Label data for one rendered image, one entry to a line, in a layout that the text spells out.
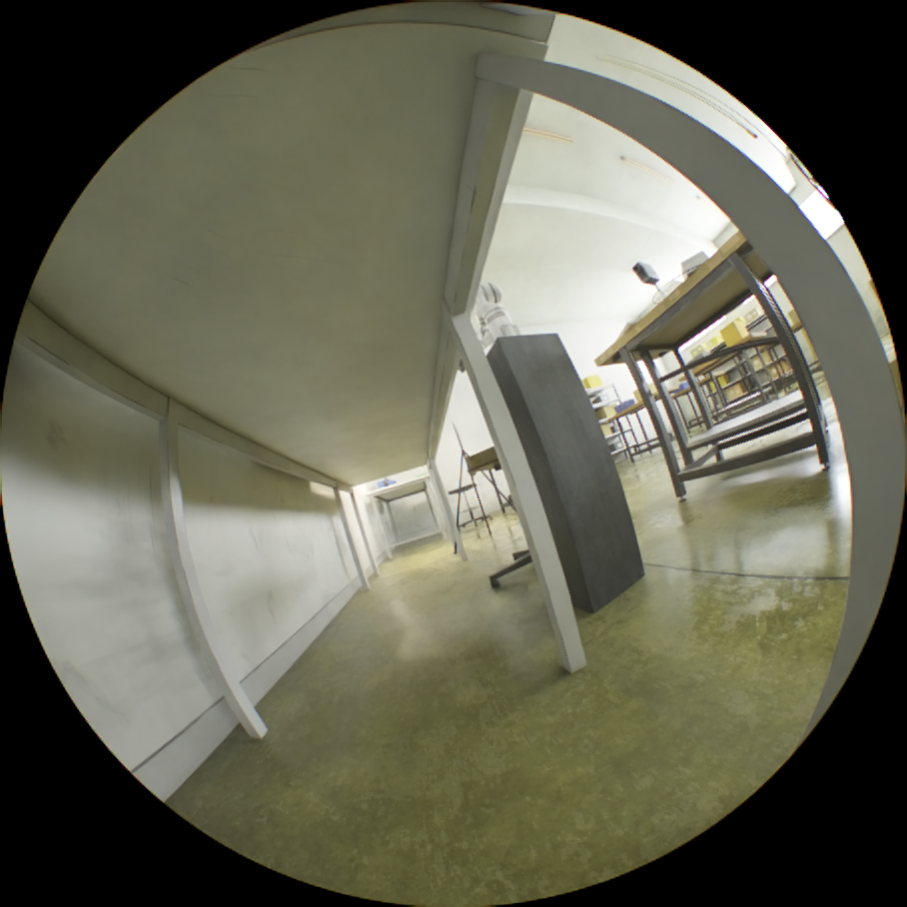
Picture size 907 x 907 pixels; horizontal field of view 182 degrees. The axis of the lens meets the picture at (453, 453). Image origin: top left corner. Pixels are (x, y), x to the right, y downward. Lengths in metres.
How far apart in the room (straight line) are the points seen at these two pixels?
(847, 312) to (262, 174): 0.53
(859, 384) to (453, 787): 0.59
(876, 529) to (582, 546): 0.73
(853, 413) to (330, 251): 0.60
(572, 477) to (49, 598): 1.22
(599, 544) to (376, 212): 0.91
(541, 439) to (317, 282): 0.64
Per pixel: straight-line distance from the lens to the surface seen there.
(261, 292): 0.59
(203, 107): 0.46
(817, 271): 0.18
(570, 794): 0.49
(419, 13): 0.47
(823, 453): 1.44
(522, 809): 0.49
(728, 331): 4.62
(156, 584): 0.85
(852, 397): 0.18
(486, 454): 1.26
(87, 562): 0.76
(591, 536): 0.83
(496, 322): 1.04
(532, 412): 0.79
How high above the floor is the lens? 0.43
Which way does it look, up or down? 10 degrees up
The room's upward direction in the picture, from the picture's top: 18 degrees counter-clockwise
